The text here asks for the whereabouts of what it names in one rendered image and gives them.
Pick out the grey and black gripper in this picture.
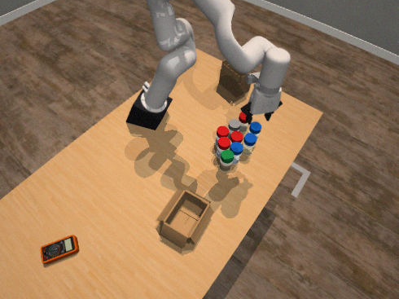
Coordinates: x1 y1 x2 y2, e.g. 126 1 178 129
240 88 283 125

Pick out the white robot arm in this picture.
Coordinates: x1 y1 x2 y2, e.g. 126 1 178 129
141 0 291 113

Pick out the orange digital multimeter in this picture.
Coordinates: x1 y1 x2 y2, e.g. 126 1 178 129
41 235 80 265

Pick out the green-capped bottle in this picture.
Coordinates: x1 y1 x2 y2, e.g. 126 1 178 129
219 150 235 172

